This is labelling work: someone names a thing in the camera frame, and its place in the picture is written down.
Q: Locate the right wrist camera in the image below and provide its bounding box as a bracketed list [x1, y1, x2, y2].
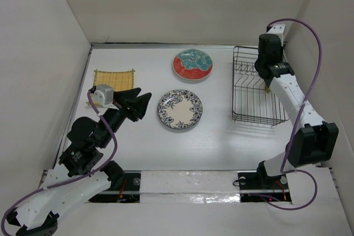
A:
[266, 23, 286, 46]

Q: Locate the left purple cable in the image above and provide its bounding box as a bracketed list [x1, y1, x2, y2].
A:
[0, 89, 119, 236]

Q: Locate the blue floral white plate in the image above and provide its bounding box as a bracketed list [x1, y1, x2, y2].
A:
[157, 89, 203, 130]

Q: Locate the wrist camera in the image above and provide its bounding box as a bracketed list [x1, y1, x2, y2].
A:
[88, 84, 114, 108]
[266, 23, 286, 46]

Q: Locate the red teal ceramic plate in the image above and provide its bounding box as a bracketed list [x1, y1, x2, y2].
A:
[173, 49, 213, 81]

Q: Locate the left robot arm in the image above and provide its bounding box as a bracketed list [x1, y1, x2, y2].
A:
[1, 85, 152, 235]

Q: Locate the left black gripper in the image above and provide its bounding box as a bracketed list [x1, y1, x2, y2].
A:
[98, 87, 152, 147]

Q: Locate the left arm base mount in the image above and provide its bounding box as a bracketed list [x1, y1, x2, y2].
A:
[89, 171, 142, 203]

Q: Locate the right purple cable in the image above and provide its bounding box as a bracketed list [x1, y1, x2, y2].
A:
[262, 18, 323, 209]

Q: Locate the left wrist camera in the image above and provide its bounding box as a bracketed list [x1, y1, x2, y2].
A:
[88, 84, 114, 108]

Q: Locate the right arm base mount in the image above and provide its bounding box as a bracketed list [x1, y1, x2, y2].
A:
[233, 172, 291, 203]

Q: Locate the purple cable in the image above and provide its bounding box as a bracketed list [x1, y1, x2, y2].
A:
[0, 89, 119, 236]
[262, 18, 323, 209]

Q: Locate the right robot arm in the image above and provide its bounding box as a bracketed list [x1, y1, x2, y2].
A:
[254, 33, 339, 188]

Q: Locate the black wire dish rack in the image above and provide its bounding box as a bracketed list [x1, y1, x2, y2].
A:
[232, 46, 289, 127]

